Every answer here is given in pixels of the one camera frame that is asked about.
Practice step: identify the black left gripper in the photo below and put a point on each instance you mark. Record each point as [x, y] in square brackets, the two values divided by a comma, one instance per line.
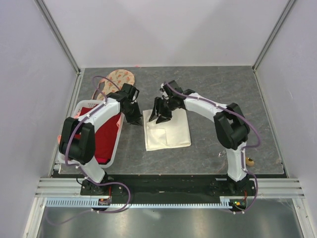
[136, 119]

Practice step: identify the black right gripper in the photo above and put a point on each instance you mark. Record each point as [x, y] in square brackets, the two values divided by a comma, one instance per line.
[161, 111]

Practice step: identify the white cloth napkin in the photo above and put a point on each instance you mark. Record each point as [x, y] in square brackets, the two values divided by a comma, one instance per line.
[167, 135]

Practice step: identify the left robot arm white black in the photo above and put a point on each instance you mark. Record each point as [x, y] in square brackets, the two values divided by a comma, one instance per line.
[92, 169]

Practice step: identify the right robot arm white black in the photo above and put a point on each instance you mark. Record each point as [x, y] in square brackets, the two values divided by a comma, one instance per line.
[230, 126]

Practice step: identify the red cloth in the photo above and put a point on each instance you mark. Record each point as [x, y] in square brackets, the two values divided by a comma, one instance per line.
[105, 139]

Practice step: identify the floral beige eye mask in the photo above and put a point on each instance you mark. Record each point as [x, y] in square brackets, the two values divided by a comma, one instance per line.
[111, 83]

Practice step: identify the white plastic basket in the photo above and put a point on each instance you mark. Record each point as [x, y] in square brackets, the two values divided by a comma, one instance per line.
[84, 104]

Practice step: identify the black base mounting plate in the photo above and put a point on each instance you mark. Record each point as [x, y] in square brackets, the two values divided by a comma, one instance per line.
[169, 188]

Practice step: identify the pink cloth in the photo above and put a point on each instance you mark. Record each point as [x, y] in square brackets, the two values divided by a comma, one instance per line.
[59, 138]

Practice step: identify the green handled wooden spoon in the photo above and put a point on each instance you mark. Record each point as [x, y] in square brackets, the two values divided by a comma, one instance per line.
[249, 162]

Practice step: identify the white slotted cable duct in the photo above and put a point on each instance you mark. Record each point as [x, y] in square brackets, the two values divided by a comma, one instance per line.
[224, 203]

